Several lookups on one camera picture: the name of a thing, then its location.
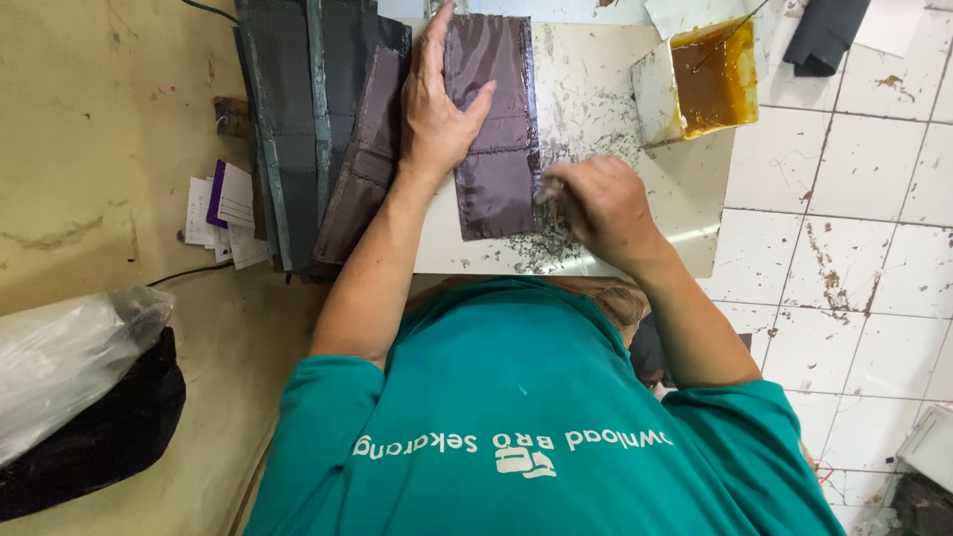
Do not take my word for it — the person's left hand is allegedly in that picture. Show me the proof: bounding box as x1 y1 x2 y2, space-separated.
400 0 497 181

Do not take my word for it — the person's right hand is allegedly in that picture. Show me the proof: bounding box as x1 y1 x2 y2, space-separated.
539 155 673 278

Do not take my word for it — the brown shiny fabric piece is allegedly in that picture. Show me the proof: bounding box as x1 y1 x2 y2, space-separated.
444 13 545 242

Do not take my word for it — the white glue-stained work board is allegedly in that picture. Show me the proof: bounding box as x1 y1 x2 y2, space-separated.
376 0 738 279

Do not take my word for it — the white tray of brown glue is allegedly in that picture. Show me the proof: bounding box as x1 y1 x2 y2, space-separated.
630 16 769 148

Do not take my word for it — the thin stick in glue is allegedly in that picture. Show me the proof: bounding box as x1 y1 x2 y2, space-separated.
692 0 772 73

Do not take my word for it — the teal printed shirt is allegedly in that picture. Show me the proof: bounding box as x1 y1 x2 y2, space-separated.
243 276 847 536

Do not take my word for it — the stack of dark fabric pieces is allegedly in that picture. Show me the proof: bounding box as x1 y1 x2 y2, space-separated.
232 0 413 283

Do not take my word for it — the dark grey folded cloth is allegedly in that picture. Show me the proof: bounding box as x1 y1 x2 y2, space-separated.
782 0 872 78

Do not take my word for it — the pile of white paper tags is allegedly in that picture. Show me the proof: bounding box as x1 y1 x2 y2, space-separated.
183 160 271 271

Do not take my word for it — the purple card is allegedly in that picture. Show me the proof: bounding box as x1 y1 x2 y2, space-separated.
205 160 229 230

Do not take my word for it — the white paper sheet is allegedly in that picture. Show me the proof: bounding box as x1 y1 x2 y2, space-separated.
855 0 929 58

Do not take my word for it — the white box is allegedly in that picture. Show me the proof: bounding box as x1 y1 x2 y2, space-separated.
896 404 953 494

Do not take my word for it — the black bag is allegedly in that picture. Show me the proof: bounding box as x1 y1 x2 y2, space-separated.
0 326 187 523

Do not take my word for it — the clear plastic bag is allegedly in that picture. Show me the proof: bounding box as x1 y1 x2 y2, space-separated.
0 286 175 468

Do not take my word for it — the black cable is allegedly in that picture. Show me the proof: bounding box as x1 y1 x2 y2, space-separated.
146 259 238 289
180 0 240 25

